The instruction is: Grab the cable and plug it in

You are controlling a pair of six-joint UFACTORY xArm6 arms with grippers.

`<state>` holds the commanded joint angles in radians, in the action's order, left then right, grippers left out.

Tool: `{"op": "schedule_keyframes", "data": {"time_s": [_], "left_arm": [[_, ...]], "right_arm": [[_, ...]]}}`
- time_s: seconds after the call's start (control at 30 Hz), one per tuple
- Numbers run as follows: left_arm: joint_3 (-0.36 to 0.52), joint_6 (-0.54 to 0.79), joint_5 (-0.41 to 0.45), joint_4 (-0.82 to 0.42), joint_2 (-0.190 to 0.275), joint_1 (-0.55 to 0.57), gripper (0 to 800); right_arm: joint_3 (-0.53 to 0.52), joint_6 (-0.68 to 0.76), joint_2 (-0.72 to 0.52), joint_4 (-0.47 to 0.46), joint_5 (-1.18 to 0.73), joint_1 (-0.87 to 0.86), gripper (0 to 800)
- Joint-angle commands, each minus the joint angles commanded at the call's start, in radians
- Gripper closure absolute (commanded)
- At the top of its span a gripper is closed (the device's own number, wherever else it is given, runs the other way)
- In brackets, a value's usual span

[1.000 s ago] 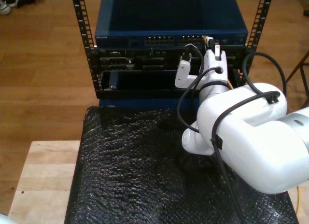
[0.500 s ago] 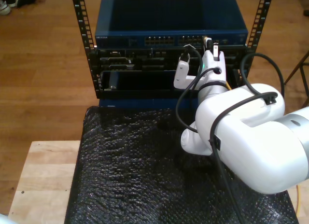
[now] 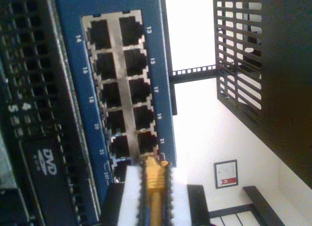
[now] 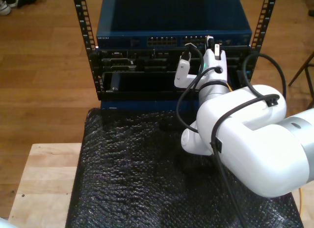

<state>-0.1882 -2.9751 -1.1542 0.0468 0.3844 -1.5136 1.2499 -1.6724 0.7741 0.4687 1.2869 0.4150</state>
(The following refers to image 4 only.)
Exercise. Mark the blue rack base board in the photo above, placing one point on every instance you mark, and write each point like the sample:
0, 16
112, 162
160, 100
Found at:
147, 105

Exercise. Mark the blue network switch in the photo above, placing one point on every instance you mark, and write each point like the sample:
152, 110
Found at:
147, 14

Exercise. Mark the black perforated rack post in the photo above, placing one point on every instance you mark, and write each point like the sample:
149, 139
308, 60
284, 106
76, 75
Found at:
266, 14
83, 19

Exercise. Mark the brown wooden chair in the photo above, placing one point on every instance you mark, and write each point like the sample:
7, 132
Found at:
300, 70

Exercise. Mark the black rack server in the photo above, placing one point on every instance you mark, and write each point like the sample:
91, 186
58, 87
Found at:
147, 62

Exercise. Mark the white sneaker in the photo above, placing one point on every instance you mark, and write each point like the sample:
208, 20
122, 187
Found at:
4, 7

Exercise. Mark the black bubble mat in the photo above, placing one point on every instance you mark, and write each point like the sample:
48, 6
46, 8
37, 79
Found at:
135, 176

